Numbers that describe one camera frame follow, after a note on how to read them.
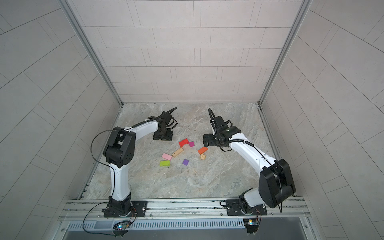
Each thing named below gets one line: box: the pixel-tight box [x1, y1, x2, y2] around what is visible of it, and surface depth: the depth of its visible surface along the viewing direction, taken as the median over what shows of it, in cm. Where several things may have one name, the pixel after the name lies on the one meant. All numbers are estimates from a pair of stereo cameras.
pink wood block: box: [161, 153, 173, 161], surface depth 90 cm
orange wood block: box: [197, 147, 208, 155], surface depth 93 cm
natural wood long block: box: [172, 147, 184, 158], surface depth 92 cm
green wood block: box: [159, 160, 171, 167], surface depth 87 cm
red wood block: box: [179, 138, 189, 148], surface depth 96 cm
